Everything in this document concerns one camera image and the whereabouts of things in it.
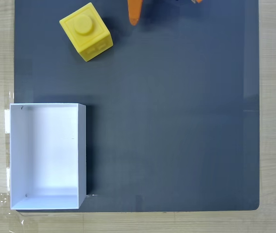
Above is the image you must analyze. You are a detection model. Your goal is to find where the yellow toy building block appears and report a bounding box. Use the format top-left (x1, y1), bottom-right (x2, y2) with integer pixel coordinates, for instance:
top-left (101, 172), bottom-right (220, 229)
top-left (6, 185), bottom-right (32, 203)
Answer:
top-left (59, 2), bottom-right (114, 63)

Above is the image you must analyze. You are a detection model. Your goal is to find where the white tape piece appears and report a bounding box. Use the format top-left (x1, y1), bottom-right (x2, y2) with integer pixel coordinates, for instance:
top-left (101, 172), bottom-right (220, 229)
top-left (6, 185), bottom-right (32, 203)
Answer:
top-left (4, 109), bottom-right (11, 134)

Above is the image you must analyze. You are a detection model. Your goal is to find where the dark grey table mat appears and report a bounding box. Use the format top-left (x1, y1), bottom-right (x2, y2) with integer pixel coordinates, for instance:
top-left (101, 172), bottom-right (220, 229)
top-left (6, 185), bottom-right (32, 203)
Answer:
top-left (14, 0), bottom-right (260, 213)

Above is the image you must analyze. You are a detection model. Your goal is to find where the white open cardboard box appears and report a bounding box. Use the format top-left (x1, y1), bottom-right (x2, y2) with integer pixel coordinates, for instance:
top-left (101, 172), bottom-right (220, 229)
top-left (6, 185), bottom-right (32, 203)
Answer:
top-left (9, 102), bottom-right (87, 211)

